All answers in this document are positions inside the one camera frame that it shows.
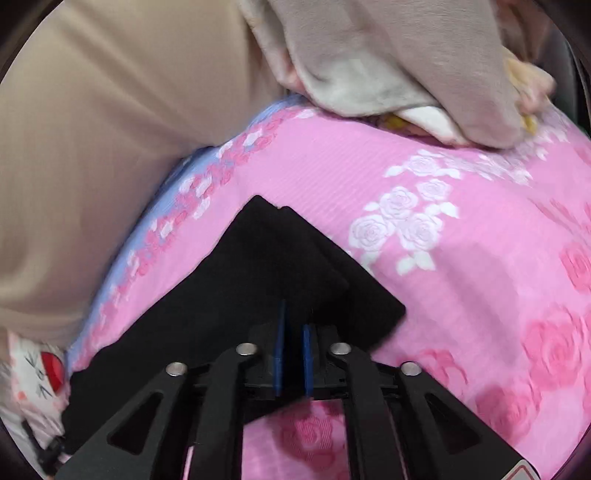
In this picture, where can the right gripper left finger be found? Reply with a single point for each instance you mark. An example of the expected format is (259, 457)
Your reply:
(187, 423)

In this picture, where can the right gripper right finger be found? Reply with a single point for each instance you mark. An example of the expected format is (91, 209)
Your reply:
(401, 423)

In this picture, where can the black pants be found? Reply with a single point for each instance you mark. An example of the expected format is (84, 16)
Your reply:
(269, 263)

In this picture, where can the white cat face pillow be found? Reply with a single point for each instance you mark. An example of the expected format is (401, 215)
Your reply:
(34, 391)

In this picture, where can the beige curtain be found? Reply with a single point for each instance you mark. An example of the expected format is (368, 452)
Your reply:
(99, 105)

